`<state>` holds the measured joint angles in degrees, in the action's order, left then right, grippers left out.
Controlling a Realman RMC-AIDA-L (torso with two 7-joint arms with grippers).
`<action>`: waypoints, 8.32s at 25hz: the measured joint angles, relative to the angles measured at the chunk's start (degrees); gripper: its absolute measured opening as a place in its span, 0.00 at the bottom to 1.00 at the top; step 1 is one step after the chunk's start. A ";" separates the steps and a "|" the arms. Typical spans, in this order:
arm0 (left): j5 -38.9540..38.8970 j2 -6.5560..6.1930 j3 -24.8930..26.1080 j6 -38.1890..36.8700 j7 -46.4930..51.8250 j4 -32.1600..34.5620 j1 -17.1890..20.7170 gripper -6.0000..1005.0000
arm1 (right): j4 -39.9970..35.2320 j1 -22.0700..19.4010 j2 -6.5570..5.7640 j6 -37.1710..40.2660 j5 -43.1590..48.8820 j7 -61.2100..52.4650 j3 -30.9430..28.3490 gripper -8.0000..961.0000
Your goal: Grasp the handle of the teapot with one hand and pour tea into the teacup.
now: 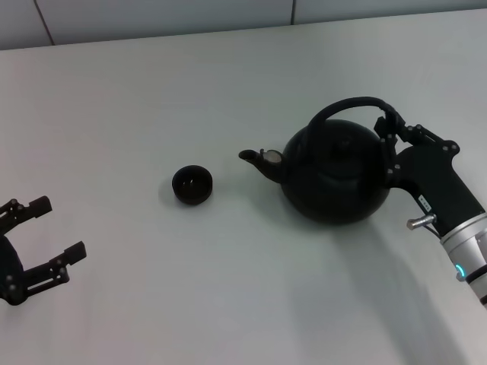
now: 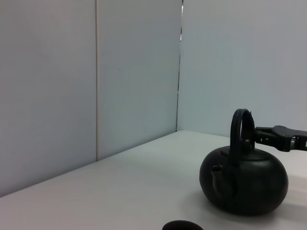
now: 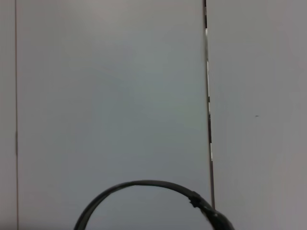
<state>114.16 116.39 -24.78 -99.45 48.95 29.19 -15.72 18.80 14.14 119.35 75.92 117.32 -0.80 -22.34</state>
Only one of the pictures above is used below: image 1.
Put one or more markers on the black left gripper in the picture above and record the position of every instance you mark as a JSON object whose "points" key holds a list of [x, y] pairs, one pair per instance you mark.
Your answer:
{"points": [[9, 273]]}

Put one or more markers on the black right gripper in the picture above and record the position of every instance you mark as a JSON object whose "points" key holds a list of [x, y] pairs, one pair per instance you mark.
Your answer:
{"points": [[430, 171]]}

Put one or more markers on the black round teapot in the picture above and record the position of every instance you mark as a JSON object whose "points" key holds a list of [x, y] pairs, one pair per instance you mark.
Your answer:
{"points": [[338, 182]]}

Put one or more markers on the small black teacup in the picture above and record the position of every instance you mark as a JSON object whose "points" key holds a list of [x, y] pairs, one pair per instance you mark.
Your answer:
{"points": [[192, 186]]}

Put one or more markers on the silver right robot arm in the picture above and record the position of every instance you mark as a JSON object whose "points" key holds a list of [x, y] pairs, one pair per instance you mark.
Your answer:
{"points": [[470, 251]]}

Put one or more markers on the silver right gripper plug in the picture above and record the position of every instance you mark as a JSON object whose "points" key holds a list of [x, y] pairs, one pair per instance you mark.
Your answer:
{"points": [[418, 222]]}

